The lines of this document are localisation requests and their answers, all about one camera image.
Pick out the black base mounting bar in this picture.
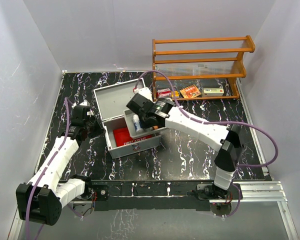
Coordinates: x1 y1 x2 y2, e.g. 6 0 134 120
89 180 243 213

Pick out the grey divided tray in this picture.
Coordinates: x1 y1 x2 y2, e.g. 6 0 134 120
123 109 167 139

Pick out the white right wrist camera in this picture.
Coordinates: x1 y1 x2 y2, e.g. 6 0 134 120
132 87 153 101

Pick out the red white medicine box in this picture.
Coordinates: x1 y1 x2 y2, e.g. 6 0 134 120
156 88 172 98

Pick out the red first aid kit pouch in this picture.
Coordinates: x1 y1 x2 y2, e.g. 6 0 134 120
113 127 153 147

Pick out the grey medicine case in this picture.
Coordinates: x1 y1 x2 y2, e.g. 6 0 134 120
93 79 161 159

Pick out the orange wooden shelf rack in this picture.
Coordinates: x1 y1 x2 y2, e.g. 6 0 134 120
152 35 256 101

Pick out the orange medicine packet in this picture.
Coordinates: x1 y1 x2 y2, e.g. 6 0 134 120
180 84 201 99

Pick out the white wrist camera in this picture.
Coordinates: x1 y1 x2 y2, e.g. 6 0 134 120
79 100 90 107
132 87 153 101

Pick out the small yellow box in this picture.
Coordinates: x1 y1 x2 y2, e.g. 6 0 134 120
174 91 180 98

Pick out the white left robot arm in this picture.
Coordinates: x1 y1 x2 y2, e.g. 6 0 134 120
16 100 105 226

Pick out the blue white tube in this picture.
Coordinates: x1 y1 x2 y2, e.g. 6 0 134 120
132 114 143 134

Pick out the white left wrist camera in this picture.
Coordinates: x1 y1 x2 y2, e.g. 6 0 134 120
79 100 90 107

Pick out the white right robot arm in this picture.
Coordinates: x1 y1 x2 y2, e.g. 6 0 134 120
126 93 243 199

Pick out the long white medicine box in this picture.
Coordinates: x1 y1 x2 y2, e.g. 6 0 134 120
202 87 225 97

